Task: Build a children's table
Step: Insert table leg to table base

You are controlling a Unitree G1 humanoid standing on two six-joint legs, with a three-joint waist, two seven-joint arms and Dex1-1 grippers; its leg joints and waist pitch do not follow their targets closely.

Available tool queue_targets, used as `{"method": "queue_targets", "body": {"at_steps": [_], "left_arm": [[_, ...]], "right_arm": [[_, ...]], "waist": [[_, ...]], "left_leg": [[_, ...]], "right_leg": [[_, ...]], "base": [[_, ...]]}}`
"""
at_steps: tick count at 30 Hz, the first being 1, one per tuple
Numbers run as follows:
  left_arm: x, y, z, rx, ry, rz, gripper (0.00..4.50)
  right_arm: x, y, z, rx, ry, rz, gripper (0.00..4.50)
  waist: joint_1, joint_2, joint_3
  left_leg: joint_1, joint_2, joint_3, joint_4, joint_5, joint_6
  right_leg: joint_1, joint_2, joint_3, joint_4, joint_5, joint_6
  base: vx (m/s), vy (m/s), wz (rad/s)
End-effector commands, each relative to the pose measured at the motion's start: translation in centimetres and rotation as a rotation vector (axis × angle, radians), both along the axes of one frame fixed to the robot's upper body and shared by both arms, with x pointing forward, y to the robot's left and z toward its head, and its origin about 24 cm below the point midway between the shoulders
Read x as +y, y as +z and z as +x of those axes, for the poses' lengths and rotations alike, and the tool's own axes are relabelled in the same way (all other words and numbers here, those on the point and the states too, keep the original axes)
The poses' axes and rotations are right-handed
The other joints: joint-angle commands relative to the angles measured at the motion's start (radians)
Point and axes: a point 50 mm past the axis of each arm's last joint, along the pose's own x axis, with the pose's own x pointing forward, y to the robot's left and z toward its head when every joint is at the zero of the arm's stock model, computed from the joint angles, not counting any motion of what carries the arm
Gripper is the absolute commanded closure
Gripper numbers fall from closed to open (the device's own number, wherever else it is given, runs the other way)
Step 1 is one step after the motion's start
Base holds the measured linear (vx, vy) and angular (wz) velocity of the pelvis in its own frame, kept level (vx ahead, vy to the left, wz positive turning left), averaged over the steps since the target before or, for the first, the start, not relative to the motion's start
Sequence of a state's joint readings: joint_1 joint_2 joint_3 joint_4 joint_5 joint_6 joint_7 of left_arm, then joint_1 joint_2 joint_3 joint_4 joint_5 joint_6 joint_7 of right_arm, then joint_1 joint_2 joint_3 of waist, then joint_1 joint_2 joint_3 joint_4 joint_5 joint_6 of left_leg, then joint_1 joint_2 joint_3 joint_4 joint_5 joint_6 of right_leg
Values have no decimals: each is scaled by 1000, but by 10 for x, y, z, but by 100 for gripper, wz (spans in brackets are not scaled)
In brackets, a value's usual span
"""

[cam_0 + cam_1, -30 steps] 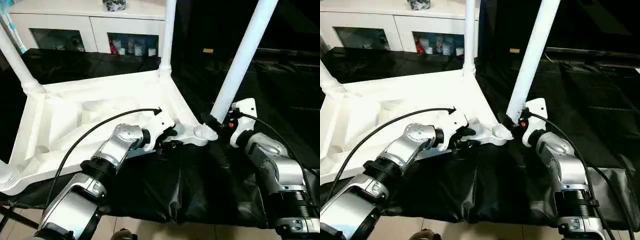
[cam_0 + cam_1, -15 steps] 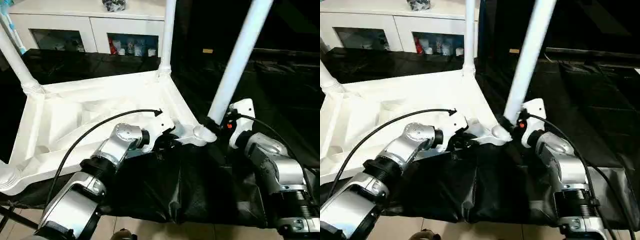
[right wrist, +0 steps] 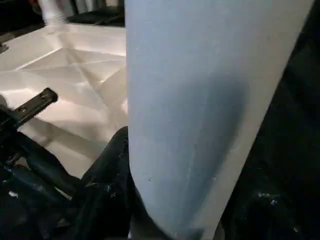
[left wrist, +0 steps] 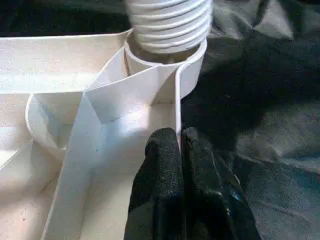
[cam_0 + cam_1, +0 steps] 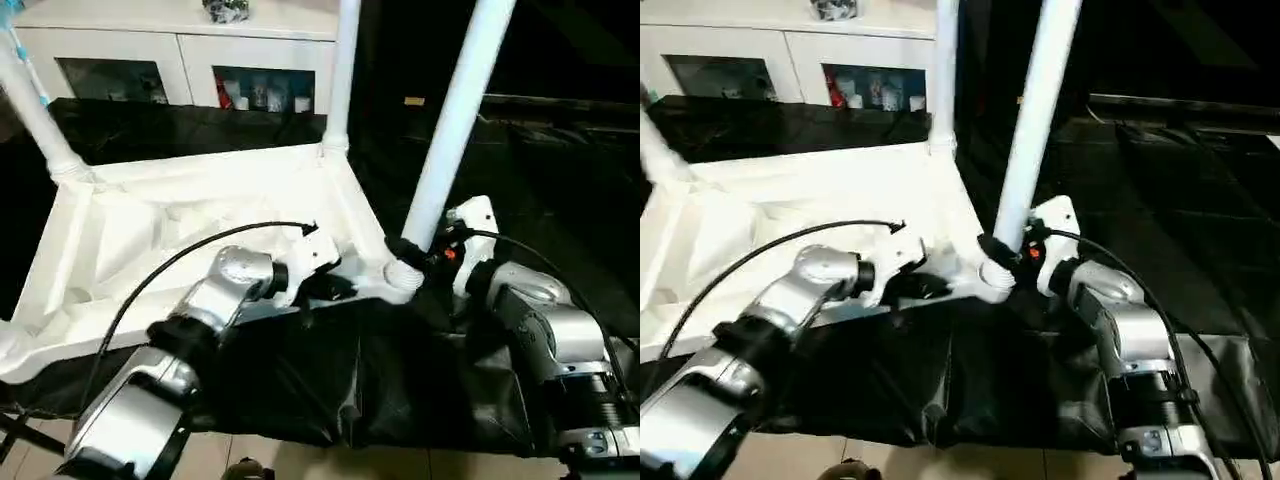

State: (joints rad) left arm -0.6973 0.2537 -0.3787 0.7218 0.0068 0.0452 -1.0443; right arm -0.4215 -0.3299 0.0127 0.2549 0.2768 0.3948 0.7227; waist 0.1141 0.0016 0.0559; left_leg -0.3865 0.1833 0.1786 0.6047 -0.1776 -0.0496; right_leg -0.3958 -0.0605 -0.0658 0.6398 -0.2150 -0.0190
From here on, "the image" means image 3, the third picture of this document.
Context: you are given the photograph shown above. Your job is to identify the black mat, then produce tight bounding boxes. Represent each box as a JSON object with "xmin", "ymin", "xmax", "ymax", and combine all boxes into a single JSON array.
[{"xmin": 0, "ymin": 0, "xmax": 320, "ymax": 240}]

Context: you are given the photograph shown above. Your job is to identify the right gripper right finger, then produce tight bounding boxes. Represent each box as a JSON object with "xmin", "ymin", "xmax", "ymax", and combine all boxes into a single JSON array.
[{"xmin": 219, "ymin": 154, "xmax": 310, "ymax": 240}]

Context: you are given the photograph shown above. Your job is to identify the white plastic table top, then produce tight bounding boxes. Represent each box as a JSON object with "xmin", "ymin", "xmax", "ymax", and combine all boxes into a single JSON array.
[{"xmin": 0, "ymin": 22, "xmax": 226, "ymax": 240}]

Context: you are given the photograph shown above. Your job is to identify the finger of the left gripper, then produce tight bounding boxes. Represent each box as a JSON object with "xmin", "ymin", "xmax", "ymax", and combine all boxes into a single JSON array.
[
  {"xmin": 17, "ymin": 134, "xmax": 83, "ymax": 187},
  {"xmin": 0, "ymin": 166, "xmax": 74, "ymax": 201}
]

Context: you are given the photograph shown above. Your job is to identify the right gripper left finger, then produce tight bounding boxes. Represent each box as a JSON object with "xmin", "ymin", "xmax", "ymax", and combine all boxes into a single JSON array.
[{"xmin": 53, "ymin": 126, "xmax": 148, "ymax": 240}]

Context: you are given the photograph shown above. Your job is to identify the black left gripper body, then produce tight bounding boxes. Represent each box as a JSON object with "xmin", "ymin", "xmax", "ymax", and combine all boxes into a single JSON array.
[{"xmin": 0, "ymin": 87, "xmax": 59, "ymax": 163}]

